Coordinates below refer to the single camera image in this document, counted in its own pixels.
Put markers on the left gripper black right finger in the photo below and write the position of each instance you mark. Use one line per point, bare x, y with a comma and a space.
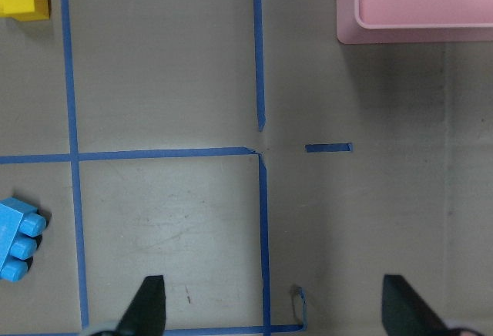
404, 312

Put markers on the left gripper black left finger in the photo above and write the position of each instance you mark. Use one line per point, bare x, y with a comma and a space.
146, 314

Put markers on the blue toy block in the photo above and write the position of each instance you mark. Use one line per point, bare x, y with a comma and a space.
21, 224

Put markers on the pink plastic box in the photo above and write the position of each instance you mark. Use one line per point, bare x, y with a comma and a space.
410, 21

